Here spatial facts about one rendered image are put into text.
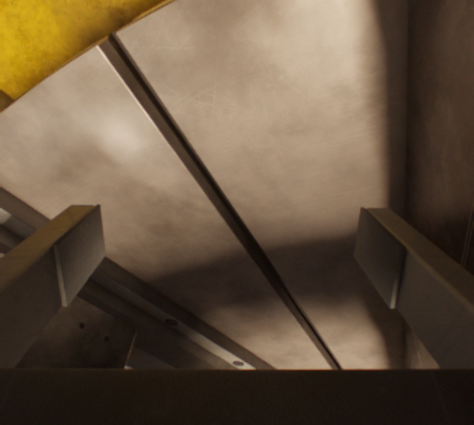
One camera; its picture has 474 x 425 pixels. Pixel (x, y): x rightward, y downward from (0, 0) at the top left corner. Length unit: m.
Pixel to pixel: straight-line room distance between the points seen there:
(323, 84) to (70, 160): 0.56
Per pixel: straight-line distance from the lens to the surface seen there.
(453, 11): 0.44
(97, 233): 0.16
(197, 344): 1.31
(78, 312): 0.97
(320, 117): 0.65
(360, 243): 0.17
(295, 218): 0.81
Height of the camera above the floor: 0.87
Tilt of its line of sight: 49 degrees down
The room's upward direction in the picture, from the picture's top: 171 degrees counter-clockwise
